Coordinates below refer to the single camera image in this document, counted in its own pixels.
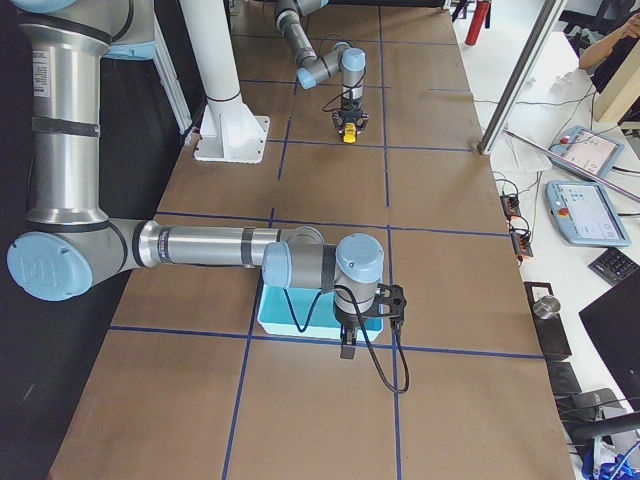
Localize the person forearm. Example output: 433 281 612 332
579 13 639 70

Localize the orange black connector box lower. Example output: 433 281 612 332
509 228 533 260

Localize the teach pendant tablet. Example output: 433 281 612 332
549 126 624 178
545 181 631 247

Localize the black keypad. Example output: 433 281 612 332
588 247 639 286

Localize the black bar under cup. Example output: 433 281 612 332
524 281 572 361

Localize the yellow beetle toy car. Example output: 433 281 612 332
342 123 358 144

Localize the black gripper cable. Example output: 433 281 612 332
282 284 410 395

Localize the orange black connector box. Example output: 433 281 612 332
509 228 533 260
500 193 521 219

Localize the aluminium frame post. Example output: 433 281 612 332
478 0 566 155

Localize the black flat panel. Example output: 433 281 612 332
579 275 639 411

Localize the lower teach pendant tablet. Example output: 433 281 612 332
545 181 631 247

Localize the red fire extinguisher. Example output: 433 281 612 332
465 0 491 46

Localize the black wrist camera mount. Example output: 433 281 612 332
366 283 407 323

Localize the white camera post with base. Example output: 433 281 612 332
180 0 270 164

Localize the light blue plastic bin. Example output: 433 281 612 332
256 284 386 344

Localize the small metal cup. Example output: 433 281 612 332
532 295 561 320

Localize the upper teach pendant tablet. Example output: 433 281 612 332
549 126 624 178

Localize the orange black connector box upper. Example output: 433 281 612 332
500 193 521 219

